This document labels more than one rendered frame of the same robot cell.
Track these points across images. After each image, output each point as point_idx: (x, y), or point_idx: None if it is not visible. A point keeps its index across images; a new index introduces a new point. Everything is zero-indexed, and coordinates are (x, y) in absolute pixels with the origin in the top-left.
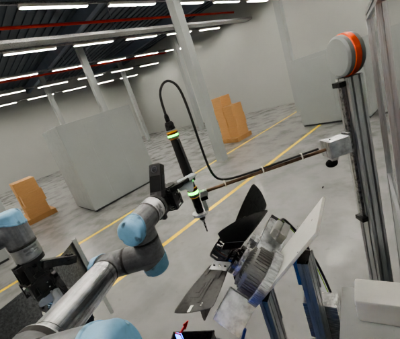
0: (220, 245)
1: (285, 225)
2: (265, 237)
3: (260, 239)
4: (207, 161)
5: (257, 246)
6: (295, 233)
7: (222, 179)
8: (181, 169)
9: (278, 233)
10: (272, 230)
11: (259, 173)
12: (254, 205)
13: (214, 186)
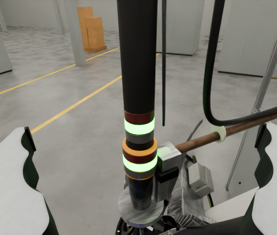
0: (144, 232)
1: (206, 171)
2: (185, 189)
3: (182, 196)
4: (213, 65)
5: (181, 209)
6: (246, 199)
7: (221, 123)
8: (128, 75)
9: (203, 184)
10: (196, 180)
11: None
12: None
13: (197, 141)
